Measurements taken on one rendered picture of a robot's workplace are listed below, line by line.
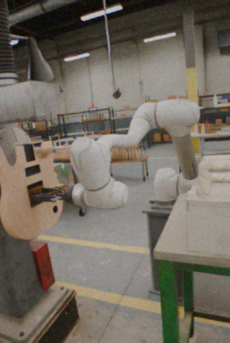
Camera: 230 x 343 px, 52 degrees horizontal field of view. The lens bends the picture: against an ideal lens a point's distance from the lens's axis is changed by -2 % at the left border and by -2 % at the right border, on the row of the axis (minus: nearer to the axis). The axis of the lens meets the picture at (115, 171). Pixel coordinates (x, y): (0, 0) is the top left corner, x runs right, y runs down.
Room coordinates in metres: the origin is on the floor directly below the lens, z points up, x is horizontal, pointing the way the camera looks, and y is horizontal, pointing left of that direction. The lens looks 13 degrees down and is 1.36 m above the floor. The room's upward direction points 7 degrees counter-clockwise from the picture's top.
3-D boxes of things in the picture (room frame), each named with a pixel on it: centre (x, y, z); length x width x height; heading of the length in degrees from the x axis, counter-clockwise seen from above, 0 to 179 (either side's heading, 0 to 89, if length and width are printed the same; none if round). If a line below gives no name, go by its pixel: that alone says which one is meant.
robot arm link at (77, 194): (0.89, 0.13, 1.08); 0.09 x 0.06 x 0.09; 155
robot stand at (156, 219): (1.62, -0.34, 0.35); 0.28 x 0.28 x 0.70; 58
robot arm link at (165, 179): (1.61, -0.35, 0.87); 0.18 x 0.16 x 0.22; 60
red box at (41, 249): (1.42, 0.63, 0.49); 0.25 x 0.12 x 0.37; 65
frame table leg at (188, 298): (1.16, -0.35, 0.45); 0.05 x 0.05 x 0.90; 65
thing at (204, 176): (0.65, -0.25, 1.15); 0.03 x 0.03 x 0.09
